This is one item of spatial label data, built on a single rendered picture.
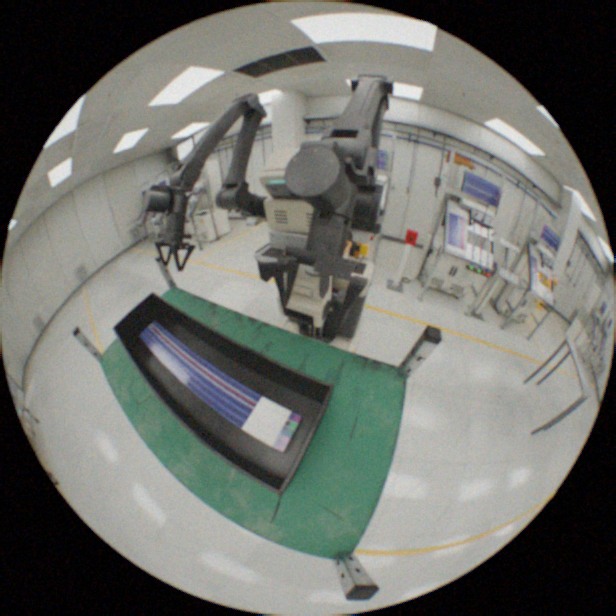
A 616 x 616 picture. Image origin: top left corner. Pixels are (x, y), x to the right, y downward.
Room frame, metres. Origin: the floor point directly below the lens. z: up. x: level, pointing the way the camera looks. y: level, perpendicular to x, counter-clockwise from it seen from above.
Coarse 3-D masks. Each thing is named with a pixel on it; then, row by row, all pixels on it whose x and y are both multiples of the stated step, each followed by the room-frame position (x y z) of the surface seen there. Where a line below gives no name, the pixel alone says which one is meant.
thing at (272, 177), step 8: (280, 152) 0.64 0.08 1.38; (288, 152) 0.62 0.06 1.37; (296, 152) 0.61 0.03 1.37; (272, 160) 0.62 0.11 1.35; (280, 160) 0.60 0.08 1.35; (288, 160) 0.59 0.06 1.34; (264, 168) 0.60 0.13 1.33; (272, 168) 0.59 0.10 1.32; (280, 168) 0.57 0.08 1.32; (264, 176) 0.58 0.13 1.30; (272, 176) 0.56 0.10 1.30; (280, 176) 0.55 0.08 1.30; (264, 184) 0.60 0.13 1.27; (272, 184) 0.59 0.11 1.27; (280, 184) 0.58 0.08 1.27; (272, 192) 0.63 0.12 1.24; (280, 192) 0.61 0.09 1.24; (288, 192) 0.60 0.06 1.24
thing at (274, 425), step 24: (144, 336) 0.22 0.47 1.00; (168, 336) 0.23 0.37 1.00; (168, 360) 0.16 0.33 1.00; (192, 360) 0.17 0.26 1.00; (192, 384) 0.11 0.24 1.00; (216, 384) 0.12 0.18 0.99; (240, 384) 0.13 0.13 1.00; (216, 408) 0.07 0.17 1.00; (240, 408) 0.08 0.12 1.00; (264, 408) 0.08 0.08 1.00; (264, 432) 0.04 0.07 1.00; (288, 432) 0.04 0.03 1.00
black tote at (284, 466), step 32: (128, 320) 0.24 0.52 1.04; (160, 320) 0.31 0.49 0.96; (192, 320) 0.24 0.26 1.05; (128, 352) 0.13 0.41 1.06; (224, 352) 0.21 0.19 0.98; (256, 352) 0.16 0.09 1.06; (160, 384) 0.11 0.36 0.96; (256, 384) 0.14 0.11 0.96; (288, 384) 0.13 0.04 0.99; (320, 384) 0.11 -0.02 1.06; (192, 416) 0.05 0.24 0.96; (320, 416) 0.06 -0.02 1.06; (224, 448) 0.00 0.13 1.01; (256, 448) 0.01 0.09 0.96; (288, 448) 0.02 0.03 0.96; (256, 480) -0.03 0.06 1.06; (288, 480) -0.03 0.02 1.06
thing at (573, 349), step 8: (568, 344) 0.05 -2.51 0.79; (568, 352) -0.02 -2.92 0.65; (576, 352) -0.11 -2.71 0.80; (560, 360) -0.01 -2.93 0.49; (576, 360) -0.16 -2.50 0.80; (552, 368) -0.01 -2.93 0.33; (576, 368) -0.23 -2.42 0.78; (584, 368) -0.35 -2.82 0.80; (544, 376) -0.01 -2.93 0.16; (584, 376) -0.40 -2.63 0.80; (584, 384) -0.45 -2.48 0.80; (584, 392) -0.50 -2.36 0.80; (576, 400) -0.50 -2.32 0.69; (584, 400) -0.66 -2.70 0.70; (568, 408) -0.51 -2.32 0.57; (560, 416) -0.53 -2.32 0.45; (544, 424) -0.50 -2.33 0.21; (552, 424) -0.65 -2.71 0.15; (536, 432) -0.53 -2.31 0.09
